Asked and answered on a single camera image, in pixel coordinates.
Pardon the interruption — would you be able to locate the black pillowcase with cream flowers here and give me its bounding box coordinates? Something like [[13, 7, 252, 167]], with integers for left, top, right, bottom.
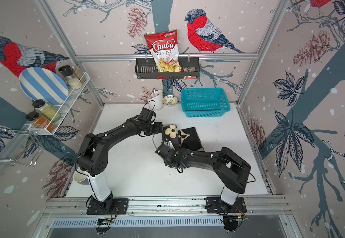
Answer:
[[161, 125, 204, 151]]

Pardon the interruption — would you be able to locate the teal plastic basket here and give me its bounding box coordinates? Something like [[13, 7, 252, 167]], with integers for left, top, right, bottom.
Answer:
[[180, 88, 231, 118]]

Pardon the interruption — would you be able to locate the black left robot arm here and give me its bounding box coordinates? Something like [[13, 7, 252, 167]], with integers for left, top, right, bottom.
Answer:
[[76, 117, 163, 210]]

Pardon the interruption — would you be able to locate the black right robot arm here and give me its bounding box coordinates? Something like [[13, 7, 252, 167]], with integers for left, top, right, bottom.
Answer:
[[155, 143, 251, 206]]

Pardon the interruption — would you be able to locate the white utensil cup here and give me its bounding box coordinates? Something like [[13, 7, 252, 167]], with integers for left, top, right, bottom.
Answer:
[[147, 90, 163, 112]]

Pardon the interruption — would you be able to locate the small patterned bowl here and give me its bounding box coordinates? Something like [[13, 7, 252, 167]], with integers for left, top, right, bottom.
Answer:
[[163, 95, 178, 107]]

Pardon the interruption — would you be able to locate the red Chuba chips bag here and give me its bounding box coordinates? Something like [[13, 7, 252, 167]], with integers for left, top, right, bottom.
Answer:
[[145, 30, 181, 73]]

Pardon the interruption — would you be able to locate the purple mug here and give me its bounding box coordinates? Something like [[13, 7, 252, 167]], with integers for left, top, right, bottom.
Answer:
[[73, 170, 89, 185]]

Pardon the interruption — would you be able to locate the black-lid spice jar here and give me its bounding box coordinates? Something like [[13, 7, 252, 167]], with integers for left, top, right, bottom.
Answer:
[[58, 65, 83, 90]]

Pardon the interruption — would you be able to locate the green spice jar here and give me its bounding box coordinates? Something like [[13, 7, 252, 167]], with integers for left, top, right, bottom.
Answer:
[[32, 99, 61, 122]]

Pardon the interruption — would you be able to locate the orange spice jar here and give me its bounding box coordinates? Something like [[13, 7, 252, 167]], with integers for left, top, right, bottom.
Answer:
[[25, 111, 56, 133]]

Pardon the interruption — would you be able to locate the blue striped plate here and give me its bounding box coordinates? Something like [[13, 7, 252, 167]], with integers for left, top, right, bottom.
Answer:
[[19, 67, 69, 106]]

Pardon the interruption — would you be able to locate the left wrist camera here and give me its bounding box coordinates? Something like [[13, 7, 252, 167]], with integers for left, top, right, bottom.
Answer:
[[138, 108, 156, 123]]

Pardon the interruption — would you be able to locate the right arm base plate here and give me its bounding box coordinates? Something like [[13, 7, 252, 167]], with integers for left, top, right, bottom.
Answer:
[[205, 196, 247, 216]]

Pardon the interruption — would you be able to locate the black wall-mounted wire shelf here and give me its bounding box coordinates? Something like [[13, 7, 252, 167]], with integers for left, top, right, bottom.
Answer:
[[135, 58, 200, 79]]

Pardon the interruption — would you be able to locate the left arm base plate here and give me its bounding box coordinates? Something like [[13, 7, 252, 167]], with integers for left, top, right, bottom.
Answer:
[[86, 193, 129, 215]]

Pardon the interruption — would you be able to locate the white wire spice rack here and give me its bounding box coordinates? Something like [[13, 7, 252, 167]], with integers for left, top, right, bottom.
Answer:
[[19, 67, 91, 135]]

